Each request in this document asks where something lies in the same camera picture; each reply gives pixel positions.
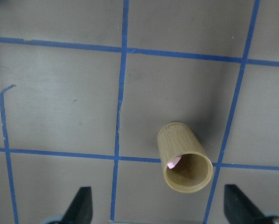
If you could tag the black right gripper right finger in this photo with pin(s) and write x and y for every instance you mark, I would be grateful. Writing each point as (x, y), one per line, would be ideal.
(238, 208)

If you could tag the bamboo chopstick holder cup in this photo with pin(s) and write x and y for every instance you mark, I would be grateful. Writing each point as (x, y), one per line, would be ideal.
(195, 170)

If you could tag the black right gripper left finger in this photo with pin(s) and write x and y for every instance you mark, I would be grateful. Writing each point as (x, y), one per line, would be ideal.
(80, 210)

